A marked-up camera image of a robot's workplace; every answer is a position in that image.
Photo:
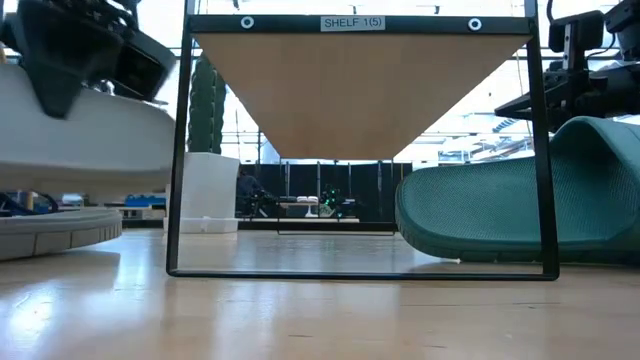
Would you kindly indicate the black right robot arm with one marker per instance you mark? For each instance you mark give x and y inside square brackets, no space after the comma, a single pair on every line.
[625,22]

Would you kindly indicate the green rubber slide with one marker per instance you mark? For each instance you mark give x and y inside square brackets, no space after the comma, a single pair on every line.
[500,205]

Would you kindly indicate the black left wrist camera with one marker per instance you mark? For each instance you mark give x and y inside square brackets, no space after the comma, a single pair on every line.
[142,65]

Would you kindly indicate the wooden shelf with black frame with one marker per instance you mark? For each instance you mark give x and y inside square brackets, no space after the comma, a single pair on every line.
[360,95]

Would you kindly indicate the white hexagonal plant pot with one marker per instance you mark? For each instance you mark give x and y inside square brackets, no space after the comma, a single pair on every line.
[207,190]

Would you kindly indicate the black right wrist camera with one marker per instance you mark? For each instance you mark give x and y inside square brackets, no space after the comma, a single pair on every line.
[575,35]

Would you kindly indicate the person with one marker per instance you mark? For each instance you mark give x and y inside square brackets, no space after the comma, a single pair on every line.
[247,192]

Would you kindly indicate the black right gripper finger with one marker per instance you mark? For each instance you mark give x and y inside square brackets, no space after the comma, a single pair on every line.
[512,109]

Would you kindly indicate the black metal table frame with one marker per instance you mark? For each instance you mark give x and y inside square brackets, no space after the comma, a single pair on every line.
[300,226]

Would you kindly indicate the green cactus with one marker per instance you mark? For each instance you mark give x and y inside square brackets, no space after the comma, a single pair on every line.
[205,110]

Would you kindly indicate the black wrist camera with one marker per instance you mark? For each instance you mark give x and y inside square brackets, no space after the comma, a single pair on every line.
[575,35]
[142,65]

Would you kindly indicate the black background partition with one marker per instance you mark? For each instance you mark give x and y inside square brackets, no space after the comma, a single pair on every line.
[370,190]

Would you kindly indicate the background robot with green light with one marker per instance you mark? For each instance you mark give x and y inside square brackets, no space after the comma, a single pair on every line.
[332,200]

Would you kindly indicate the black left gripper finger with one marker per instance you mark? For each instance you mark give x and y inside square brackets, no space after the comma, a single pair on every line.
[65,60]

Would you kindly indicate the grey rubber slide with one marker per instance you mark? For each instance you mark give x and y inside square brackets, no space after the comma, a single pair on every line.
[55,232]
[100,145]

